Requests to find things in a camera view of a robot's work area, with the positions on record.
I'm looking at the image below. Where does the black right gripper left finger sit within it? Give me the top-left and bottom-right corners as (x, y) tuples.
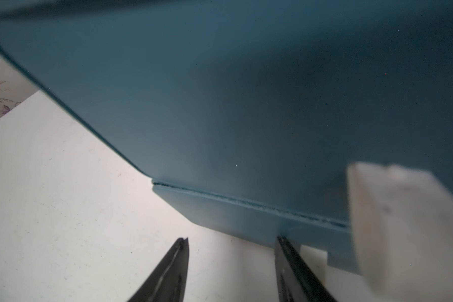
(129, 238), (190, 302)

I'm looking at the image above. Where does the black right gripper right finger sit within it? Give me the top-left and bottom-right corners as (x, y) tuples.
(274, 236), (336, 302)

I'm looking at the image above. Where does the teal drawer cabinet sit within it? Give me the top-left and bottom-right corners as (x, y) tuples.
(0, 1), (453, 265)

